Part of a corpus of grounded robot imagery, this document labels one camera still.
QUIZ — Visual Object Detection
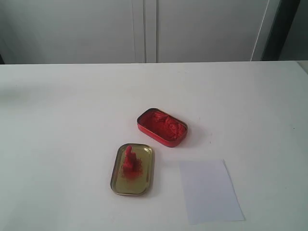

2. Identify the white cabinet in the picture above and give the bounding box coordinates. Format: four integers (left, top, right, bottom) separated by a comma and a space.
0, 0, 279, 64

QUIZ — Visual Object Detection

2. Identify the white paper sheet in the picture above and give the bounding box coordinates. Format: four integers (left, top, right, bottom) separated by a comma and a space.
179, 159, 245, 224

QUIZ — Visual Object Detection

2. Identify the gold tin lid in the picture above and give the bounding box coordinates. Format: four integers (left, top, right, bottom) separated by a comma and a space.
110, 143, 154, 196

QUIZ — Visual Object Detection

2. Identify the red ink paste tin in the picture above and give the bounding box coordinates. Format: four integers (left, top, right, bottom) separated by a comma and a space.
137, 108, 188, 148

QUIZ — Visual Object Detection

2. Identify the red stamp block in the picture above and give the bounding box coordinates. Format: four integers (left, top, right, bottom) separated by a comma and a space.
122, 145, 137, 173

